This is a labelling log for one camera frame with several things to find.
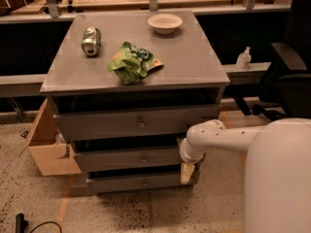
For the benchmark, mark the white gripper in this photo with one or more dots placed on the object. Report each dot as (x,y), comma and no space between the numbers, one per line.
(190,156)

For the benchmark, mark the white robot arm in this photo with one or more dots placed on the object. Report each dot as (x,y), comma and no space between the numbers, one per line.
(277,183)

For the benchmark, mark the grey top drawer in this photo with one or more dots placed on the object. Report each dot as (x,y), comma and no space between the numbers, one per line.
(134,122)

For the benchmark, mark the grey drawer cabinet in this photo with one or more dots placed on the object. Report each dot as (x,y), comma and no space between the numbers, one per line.
(190,76)

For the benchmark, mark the open cardboard box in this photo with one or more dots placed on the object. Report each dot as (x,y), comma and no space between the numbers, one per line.
(52,155)

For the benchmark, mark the green crumpled chip bag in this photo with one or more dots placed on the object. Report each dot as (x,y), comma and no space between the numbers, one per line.
(132,63)

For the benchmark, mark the clear sanitizer pump bottle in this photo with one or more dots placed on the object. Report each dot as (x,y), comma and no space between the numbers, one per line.
(244,59)

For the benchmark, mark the black office chair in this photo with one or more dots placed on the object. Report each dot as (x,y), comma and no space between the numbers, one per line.
(287,81)

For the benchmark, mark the white paper bowl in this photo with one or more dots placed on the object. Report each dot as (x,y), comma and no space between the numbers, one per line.
(164,23)

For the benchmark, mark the crushed silver soda can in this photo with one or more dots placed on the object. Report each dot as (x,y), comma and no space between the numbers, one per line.
(91,41)

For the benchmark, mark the grey metal rail shelf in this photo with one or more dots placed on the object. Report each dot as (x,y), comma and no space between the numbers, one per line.
(29,85)

